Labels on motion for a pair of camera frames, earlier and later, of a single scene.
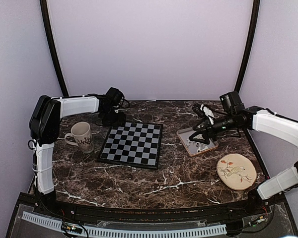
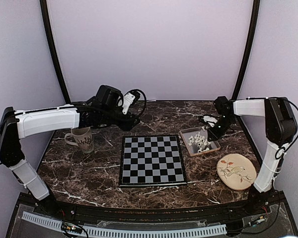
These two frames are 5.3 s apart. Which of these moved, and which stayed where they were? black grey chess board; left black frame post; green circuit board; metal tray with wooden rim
Moved: black grey chess board
Stayed: green circuit board; metal tray with wooden rim; left black frame post
